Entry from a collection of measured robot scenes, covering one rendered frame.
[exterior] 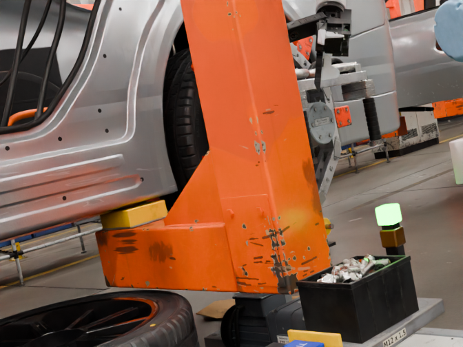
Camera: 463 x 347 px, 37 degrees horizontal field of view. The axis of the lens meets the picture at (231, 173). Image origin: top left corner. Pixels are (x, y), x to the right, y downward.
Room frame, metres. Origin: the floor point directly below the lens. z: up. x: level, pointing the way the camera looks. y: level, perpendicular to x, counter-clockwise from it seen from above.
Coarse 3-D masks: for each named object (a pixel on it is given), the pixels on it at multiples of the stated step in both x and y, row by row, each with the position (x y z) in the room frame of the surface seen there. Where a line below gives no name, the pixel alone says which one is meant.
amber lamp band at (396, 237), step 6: (396, 228) 1.47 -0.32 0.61; (402, 228) 1.48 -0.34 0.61; (384, 234) 1.48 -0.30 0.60; (390, 234) 1.47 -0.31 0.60; (396, 234) 1.46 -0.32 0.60; (402, 234) 1.48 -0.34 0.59; (384, 240) 1.48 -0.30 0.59; (390, 240) 1.47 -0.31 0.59; (396, 240) 1.46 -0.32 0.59; (402, 240) 1.48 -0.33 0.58; (384, 246) 1.48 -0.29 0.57; (390, 246) 1.47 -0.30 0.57; (396, 246) 1.46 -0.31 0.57
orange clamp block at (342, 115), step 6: (336, 108) 2.35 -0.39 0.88; (342, 108) 2.38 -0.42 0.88; (348, 108) 2.40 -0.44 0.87; (336, 114) 2.35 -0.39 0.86; (342, 114) 2.37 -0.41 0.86; (348, 114) 2.40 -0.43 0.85; (336, 120) 2.35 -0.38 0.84; (342, 120) 2.37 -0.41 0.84; (348, 120) 2.39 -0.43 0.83; (342, 126) 2.37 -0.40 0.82
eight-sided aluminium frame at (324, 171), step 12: (300, 60) 2.25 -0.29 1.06; (312, 96) 2.35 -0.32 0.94; (324, 96) 2.32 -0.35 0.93; (336, 132) 2.34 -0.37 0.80; (336, 144) 2.32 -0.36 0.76; (324, 156) 2.34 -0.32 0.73; (336, 156) 2.32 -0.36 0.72; (324, 168) 2.28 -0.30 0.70; (324, 180) 2.25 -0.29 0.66; (324, 192) 2.25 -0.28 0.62
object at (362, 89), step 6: (348, 84) 2.14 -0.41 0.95; (354, 84) 2.13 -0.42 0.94; (360, 84) 2.11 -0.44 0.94; (366, 84) 2.10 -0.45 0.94; (372, 84) 2.13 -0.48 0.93; (342, 90) 2.16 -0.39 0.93; (348, 90) 2.15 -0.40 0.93; (354, 90) 2.13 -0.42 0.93; (360, 90) 2.11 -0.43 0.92; (366, 90) 2.10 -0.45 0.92; (372, 90) 2.12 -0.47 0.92; (348, 96) 2.15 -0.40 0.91; (354, 96) 2.13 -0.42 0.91; (360, 96) 2.12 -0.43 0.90; (366, 96) 2.11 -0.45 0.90
